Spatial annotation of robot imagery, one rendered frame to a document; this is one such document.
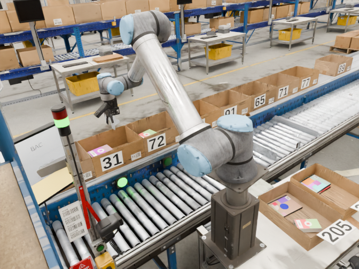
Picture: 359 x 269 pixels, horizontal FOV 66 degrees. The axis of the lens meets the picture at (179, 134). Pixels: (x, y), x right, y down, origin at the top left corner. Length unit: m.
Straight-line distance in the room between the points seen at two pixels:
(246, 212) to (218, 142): 0.45
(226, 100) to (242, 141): 1.76
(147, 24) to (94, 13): 5.34
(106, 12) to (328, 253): 5.99
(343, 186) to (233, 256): 0.97
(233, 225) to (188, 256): 1.20
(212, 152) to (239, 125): 0.16
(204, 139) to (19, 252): 0.78
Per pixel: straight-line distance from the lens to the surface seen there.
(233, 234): 1.45
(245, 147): 1.20
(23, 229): 0.48
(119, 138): 2.30
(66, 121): 1.11
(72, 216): 1.33
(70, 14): 6.40
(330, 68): 4.05
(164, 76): 1.14
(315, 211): 1.96
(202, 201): 1.91
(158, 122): 2.44
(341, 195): 2.14
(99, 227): 1.38
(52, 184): 1.33
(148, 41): 1.20
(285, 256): 1.68
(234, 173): 1.25
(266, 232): 1.77
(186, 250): 2.61
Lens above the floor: 2.04
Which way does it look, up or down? 29 degrees down
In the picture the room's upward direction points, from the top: 4 degrees counter-clockwise
